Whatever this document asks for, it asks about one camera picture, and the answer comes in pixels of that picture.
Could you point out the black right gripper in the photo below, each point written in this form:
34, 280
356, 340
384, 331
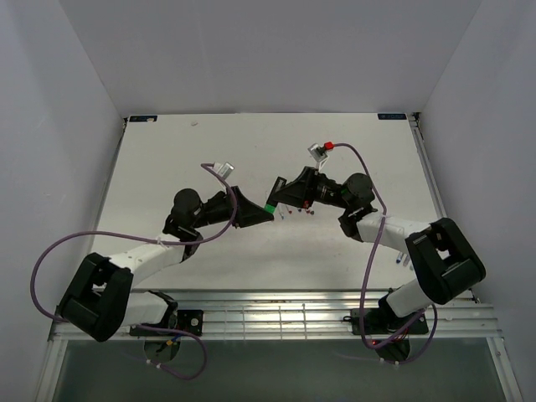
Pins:
303, 188

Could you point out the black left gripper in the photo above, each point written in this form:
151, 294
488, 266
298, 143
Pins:
248, 213

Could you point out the green black highlighter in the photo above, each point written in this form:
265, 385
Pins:
271, 203

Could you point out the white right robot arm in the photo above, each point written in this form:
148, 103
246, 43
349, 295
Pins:
444, 262

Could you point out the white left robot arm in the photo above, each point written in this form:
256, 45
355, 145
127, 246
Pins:
99, 299

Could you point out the right blue corner label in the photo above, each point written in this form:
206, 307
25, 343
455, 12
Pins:
392, 116

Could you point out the blue corner label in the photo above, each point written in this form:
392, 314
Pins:
143, 118
392, 116

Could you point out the left blue corner label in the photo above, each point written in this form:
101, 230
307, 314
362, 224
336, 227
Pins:
143, 118

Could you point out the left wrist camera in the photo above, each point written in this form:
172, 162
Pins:
223, 169

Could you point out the aluminium front rail frame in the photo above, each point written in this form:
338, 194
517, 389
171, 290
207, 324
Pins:
317, 315

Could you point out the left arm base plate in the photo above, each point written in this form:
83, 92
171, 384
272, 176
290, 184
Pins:
189, 320

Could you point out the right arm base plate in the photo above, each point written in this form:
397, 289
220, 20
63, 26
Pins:
374, 323

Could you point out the aluminium right side rail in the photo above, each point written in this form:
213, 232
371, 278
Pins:
495, 344

